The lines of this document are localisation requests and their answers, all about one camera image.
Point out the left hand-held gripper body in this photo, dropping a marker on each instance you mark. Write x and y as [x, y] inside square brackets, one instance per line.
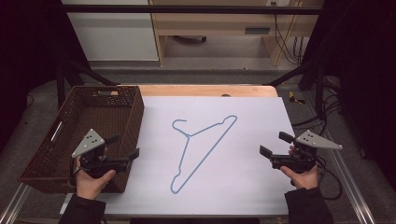
[90, 143]

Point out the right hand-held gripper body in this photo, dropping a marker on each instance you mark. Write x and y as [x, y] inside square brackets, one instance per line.
[303, 155]

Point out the brown woven plastic basket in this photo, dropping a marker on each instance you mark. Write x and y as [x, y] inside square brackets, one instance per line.
[93, 118]

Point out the person's right hand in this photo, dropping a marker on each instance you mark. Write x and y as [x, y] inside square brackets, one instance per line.
[305, 180]

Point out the person's left hand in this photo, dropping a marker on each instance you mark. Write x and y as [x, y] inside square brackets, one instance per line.
[90, 186]

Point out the white paper sheet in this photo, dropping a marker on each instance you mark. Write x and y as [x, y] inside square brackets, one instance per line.
[243, 174]

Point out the yellow and black tool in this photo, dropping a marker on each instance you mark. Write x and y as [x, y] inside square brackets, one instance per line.
[294, 98]

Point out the black metal stand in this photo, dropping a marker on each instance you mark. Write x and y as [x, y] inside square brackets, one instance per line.
[319, 90]
[60, 84]

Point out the white cabinet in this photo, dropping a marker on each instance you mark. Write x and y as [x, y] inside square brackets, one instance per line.
[115, 37]

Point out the dark curtain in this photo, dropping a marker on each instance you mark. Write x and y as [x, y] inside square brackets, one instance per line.
[364, 62]
[28, 46]

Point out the light wooden desk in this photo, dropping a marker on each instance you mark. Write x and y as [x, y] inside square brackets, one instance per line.
[211, 23]

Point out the aluminium rail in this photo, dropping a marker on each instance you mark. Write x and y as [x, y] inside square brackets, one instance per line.
[14, 205]
[348, 183]

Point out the black horizontal frame bar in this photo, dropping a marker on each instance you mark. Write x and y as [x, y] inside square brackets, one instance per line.
[186, 9]

